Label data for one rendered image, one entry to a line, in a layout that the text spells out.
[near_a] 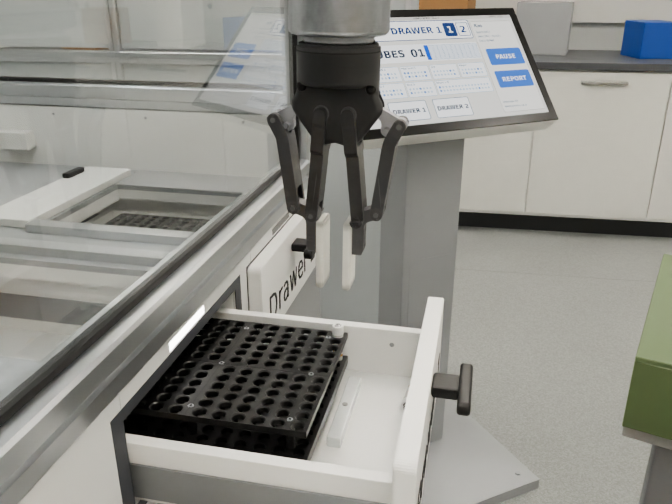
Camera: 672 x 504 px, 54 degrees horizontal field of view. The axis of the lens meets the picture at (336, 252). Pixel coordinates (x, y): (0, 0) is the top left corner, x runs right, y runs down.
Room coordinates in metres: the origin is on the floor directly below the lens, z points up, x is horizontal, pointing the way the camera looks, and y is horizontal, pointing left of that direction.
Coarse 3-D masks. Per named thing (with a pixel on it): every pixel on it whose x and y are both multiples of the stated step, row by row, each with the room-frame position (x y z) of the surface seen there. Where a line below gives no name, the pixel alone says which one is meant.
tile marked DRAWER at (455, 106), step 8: (464, 96) 1.47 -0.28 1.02; (440, 104) 1.43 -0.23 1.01; (448, 104) 1.44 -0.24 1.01; (456, 104) 1.45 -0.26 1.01; (464, 104) 1.46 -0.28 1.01; (440, 112) 1.42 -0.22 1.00; (448, 112) 1.43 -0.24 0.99; (456, 112) 1.43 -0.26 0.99; (464, 112) 1.44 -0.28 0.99; (472, 112) 1.45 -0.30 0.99
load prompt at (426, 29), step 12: (396, 24) 1.54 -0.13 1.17; (408, 24) 1.55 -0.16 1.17; (420, 24) 1.56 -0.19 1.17; (432, 24) 1.57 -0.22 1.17; (444, 24) 1.59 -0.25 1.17; (456, 24) 1.60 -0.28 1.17; (468, 24) 1.62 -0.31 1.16; (384, 36) 1.50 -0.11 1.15; (396, 36) 1.51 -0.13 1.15; (408, 36) 1.53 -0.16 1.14; (420, 36) 1.54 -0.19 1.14; (432, 36) 1.55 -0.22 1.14; (444, 36) 1.56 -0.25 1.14; (456, 36) 1.58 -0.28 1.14; (468, 36) 1.59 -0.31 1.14
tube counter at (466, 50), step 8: (408, 48) 1.50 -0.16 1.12; (416, 48) 1.51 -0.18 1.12; (424, 48) 1.52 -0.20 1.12; (432, 48) 1.53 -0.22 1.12; (440, 48) 1.54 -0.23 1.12; (448, 48) 1.55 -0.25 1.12; (456, 48) 1.55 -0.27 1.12; (464, 48) 1.56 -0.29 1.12; (472, 48) 1.57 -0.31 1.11; (416, 56) 1.50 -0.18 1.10; (424, 56) 1.51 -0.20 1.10; (432, 56) 1.51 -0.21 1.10; (440, 56) 1.52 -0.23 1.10; (448, 56) 1.53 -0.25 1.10; (456, 56) 1.54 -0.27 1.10; (464, 56) 1.55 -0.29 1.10; (472, 56) 1.56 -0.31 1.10; (480, 56) 1.56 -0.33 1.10
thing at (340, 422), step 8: (352, 384) 0.61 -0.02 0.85; (360, 384) 0.62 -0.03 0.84; (344, 392) 0.59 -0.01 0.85; (352, 392) 0.59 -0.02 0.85; (344, 400) 0.58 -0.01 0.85; (352, 400) 0.58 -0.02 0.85; (344, 408) 0.56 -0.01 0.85; (352, 408) 0.57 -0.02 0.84; (336, 416) 0.55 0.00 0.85; (344, 416) 0.55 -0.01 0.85; (336, 424) 0.54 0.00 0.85; (344, 424) 0.54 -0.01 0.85; (328, 432) 0.52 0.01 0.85; (336, 432) 0.52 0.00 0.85; (344, 432) 0.53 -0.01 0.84; (328, 440) 0.52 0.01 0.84; (336, 440) 0.52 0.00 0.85
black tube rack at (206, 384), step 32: (224, 320) 0.66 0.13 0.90; (192, 352) 0.59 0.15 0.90; (224, 352) 0.59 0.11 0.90; (256, 352) 0.59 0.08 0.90; (288, 352) 0.59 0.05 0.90; (320, 352) 0.59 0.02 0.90; (160, 384) 0.53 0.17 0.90; (192, 384) 0.54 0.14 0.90; (224, 384) 0.53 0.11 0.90; (256, 384) 0.57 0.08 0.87; (288, 384) 0.53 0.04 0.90; (128, 416) 0.52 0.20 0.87; (160, 416) 0.49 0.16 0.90; (192, 416) 0.48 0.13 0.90; (224, 416) 0.48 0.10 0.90; (256, 416) 0.48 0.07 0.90; (288, 416) 0.48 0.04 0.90; (320, 416) 0.52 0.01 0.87; (256, 448) 0.48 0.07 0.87; (288, 448) 0.47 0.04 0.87
